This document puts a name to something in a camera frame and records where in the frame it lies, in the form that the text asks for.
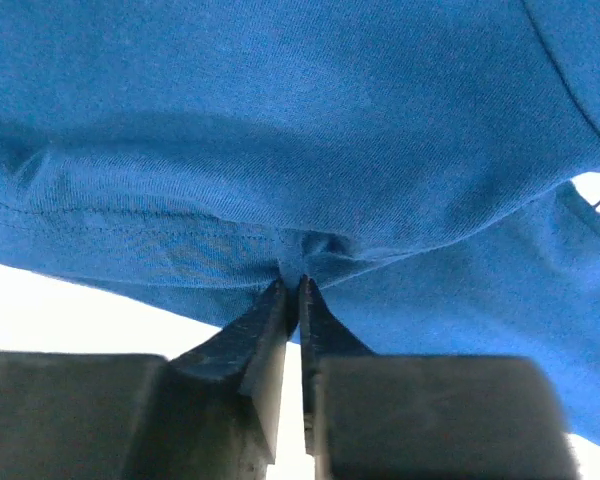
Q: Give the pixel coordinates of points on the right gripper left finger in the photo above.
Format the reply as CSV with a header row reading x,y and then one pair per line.
x,y
211,413

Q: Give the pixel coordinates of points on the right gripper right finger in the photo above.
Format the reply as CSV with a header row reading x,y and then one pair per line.
x,y
372,416

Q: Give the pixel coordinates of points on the blue t shirt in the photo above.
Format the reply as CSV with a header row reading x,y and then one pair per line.
x,y
415,158

